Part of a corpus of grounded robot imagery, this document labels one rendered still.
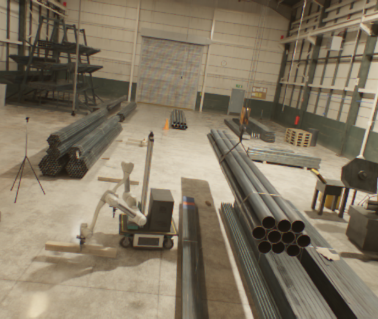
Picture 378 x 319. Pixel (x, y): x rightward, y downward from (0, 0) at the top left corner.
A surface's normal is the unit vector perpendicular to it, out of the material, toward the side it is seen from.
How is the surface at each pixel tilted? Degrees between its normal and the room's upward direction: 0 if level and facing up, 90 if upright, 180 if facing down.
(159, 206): 90
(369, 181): 60
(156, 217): 90
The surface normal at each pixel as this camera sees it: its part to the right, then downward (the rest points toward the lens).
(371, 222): 0.03, 0.22
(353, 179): 0.16, -0.28
